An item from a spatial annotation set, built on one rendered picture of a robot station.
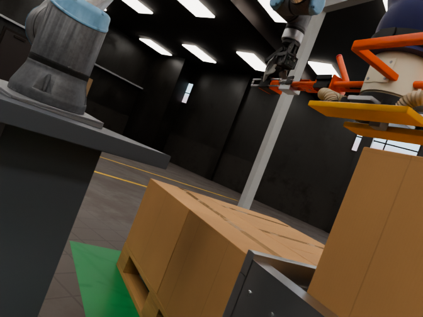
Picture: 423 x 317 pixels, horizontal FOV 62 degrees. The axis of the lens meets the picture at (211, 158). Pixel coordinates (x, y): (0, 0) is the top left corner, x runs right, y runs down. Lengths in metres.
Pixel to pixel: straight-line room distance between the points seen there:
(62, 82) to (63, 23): 0.14
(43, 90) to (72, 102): 0.07
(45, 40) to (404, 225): 0.90
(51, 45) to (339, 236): 0.82
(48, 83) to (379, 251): 0.84
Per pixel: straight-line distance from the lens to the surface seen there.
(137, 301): 1.82
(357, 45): 0.99
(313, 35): 5.03
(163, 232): 1.71
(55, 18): 0.96
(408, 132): 1.19
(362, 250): 0.86
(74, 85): 0.95
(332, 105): 1.13
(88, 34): 0.95
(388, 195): 0.86
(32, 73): 0.95
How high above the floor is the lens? 0.79
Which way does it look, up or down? level
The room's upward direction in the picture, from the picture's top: 21 degrees clockwise
